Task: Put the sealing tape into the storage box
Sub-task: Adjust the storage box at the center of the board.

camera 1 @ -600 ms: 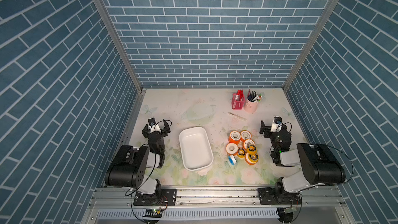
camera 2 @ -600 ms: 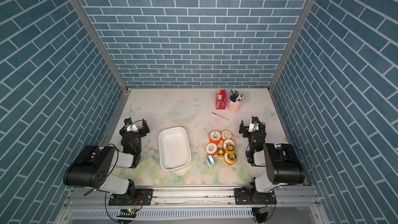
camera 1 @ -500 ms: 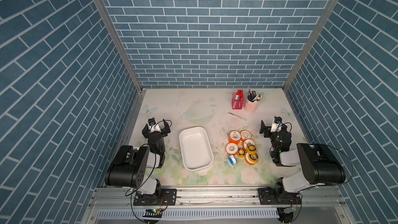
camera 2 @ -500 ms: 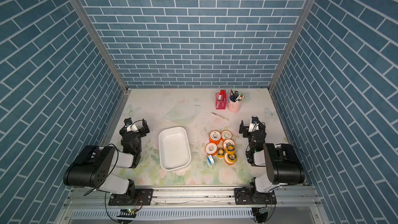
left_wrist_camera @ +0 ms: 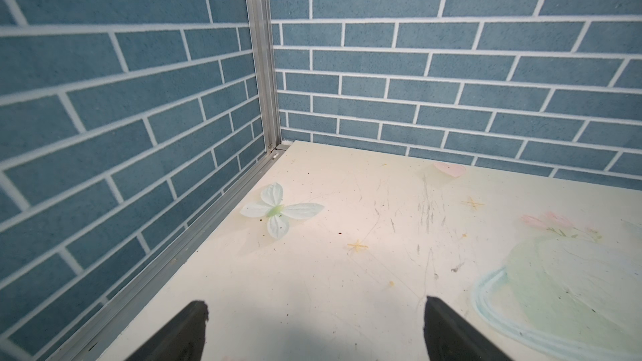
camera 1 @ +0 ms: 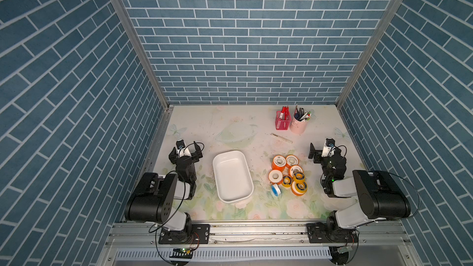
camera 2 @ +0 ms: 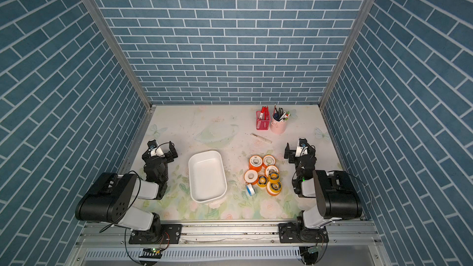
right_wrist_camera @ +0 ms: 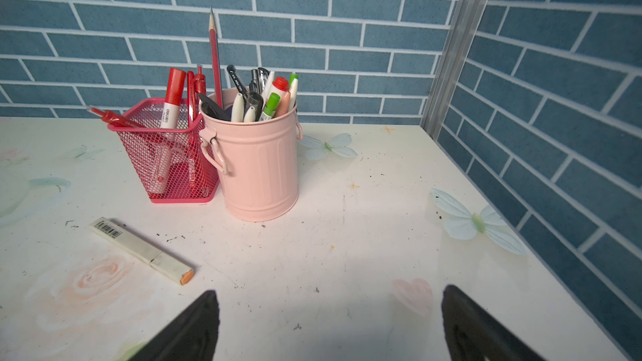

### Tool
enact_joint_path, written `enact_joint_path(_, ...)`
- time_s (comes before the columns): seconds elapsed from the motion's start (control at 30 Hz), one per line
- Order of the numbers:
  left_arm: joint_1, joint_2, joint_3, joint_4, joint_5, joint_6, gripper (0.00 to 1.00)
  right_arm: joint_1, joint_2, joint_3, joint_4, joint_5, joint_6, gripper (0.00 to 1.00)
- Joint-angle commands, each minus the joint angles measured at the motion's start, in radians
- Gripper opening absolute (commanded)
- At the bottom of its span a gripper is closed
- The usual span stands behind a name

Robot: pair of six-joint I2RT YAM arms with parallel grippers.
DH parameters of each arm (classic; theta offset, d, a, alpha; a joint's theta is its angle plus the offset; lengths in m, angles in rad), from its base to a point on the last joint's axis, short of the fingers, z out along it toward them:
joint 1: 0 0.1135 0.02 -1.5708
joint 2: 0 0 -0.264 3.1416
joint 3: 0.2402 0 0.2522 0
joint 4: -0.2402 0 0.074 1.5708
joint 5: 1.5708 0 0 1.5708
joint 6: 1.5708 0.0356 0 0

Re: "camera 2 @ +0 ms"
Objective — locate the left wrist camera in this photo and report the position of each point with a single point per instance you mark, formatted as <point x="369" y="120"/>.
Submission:
<point x="154" y="149"/>

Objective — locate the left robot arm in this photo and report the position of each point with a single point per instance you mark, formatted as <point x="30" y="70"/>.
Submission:
<point x="111" y="199"/>

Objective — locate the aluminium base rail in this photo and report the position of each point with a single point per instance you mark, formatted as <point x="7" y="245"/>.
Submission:
<point x="235" y="233"/>

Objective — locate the white plastic storage box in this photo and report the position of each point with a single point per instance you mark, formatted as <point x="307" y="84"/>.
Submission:
<point x="207" y="178"/>

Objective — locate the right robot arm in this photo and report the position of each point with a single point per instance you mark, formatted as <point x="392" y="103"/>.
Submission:
<point x="334" y="192"/>

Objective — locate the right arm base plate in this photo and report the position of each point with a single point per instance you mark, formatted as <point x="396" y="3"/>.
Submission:
<point x="296" y="233"/>

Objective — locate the pink bucket pen holder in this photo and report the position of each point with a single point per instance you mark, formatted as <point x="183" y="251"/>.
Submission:
<point x="279" y="123"/>

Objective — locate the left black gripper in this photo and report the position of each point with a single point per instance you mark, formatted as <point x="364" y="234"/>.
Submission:
<point x="170" y="158"/>

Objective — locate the large yellow orange tape roll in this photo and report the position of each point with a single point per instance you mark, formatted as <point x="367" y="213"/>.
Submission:
<point x="274" y="188"/>

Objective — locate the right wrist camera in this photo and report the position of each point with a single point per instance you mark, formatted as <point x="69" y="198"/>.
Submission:
<point x="302" y="148"/>

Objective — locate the orange sealing tape roll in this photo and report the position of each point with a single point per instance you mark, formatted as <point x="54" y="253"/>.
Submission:
<point x="256" y="163"/>
<point x="271" y="168"/>
<point x="268" y="160"/>
<point x="251" y="177"/>

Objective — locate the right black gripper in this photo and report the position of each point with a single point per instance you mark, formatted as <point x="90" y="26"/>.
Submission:
<point x="292" y="157"/>

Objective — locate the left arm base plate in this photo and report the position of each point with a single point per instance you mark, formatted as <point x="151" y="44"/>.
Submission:
<point x="161" y="233"/>

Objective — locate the pink mesh pen holder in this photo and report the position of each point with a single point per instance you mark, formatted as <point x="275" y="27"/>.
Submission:
<point x="262" y="124"/>

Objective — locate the red marker in mesh holder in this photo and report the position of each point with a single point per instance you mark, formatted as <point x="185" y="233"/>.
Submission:
<point x="264" y="112"/>

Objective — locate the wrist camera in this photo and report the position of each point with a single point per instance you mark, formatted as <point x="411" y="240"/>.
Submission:
<point x="302" y="148"/>
<point x="154" y="149"/>

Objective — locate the small blue tape roll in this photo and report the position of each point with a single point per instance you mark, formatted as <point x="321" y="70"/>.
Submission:
<point x="250" y="190"/>

